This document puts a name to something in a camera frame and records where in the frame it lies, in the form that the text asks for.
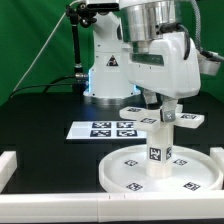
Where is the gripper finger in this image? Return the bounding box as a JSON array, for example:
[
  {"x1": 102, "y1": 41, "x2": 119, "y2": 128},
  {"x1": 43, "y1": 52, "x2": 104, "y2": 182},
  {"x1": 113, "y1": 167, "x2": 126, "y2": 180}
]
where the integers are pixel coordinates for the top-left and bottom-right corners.
[
  {"x1": 143, "y1": 89, "x2": 158, "y2": 109},
  {"x1": 161, "y1": 96, "x2": 178, "y2": 122}
]

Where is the white cross-shaped table base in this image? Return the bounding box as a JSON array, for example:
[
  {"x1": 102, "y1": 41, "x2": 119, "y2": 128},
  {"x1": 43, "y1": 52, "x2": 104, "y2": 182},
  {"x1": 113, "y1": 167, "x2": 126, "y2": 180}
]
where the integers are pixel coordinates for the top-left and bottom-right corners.
[{"x1": 119, "y1": 104, "x2": 204, "y2": 133}]

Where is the white fence block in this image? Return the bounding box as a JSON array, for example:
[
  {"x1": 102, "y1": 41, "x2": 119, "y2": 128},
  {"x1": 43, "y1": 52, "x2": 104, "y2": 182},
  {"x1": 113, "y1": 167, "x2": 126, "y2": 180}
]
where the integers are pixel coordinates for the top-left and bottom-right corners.
[
  {"x1": 210, "y1": 147, "x2": 224, "y2": 177},
  {"x1": 0, "y1": 151, "x2": 17, "y2": 193}
]

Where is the white left fence block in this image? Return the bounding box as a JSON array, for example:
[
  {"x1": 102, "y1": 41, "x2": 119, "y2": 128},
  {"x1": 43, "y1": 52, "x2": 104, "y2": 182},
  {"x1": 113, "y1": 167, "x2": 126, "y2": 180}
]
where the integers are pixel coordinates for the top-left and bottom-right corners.
[{"x1": 0, "y1": 151, "x2": 17, "y2": 193}]

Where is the white round table top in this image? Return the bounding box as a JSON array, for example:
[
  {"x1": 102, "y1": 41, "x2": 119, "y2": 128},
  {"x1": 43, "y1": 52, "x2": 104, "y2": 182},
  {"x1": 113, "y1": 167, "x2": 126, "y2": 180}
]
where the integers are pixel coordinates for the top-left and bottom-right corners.
[{"x1": 99, "y1": 144, "x2": 223, "y2": 193}]

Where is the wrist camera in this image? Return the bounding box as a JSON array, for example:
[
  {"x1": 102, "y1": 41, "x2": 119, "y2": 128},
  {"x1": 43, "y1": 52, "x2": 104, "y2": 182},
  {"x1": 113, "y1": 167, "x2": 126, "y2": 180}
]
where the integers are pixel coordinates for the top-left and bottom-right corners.
[{"x1": 198, "y1": 50, "x2": 224, "y2": 76}]

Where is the black cable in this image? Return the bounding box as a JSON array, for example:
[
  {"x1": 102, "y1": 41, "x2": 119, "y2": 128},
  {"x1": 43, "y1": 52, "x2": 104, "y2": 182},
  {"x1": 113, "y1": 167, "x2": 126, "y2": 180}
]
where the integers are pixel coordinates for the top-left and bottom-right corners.
[{"x1": 9, "y1": 75, "x2": 90, "y2": 99}]

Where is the white front fence bar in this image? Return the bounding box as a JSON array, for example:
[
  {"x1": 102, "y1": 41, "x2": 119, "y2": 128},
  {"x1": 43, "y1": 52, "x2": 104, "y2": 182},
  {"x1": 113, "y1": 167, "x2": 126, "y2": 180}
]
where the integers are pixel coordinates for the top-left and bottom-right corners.
[{"x1": 0, "y1": 190, "x2": 224, "y2": 223}]

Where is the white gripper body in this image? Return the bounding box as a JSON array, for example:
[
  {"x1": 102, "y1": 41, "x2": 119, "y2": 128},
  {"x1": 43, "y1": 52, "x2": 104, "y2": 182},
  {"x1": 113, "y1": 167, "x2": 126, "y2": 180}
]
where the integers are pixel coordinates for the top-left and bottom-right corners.
[{"x1": 121, "y1": 32, "x2": 201, "y2": 99}]

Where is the black camera stand pole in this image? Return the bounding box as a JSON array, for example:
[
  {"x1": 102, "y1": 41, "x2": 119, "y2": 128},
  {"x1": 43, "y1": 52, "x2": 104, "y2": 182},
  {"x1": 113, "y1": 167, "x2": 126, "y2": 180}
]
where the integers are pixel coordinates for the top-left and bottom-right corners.
[{"x1": 66, "y1": 2, "x2": 96, "y2": 92}]

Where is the white marker sheet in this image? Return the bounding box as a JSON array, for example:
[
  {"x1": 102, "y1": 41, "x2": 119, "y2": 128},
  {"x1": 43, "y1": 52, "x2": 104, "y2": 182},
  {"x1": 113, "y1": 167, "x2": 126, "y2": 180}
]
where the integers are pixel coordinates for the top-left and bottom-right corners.
[{"x1": 66, "y1": 121, "x2": 146, "y2": 140}]

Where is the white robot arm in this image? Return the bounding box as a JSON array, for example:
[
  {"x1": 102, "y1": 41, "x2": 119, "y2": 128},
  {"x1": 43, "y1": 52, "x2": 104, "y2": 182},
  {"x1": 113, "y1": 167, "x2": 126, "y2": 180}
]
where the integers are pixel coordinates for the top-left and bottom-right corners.
[{"x1": 87, "y1": 0, "x2": 224, "y2": 122}]

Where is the white right fence block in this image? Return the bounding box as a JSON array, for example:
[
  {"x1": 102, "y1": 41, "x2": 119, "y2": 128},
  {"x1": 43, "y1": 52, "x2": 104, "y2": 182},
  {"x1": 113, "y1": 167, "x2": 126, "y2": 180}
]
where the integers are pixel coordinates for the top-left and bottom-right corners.
[{"x1": 210, "y1": 147, "x2": 224, "y2": 177}]

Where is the white cable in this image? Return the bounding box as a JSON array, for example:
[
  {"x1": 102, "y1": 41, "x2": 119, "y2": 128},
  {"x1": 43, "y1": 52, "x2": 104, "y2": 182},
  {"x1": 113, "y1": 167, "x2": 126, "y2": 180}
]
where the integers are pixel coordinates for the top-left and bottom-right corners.
[{"x1": 12, "y1": 0, "x2": 88, "y2": 93}]

